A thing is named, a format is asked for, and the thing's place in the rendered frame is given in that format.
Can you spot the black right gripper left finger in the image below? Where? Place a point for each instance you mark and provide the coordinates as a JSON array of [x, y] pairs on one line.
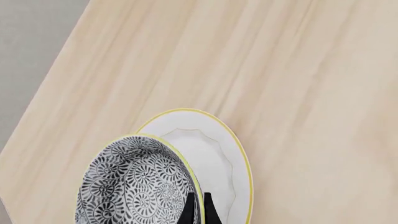
[[189, 211]]

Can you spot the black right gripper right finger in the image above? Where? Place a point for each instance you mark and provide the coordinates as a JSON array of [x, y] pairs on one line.
[[211, 211]]

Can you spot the black patterned bowl yellow rim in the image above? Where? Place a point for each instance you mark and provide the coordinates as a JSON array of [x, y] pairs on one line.
[[133, 179]]

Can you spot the white plate yellow rim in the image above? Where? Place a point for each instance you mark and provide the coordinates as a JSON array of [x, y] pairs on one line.
[[214, 149]]

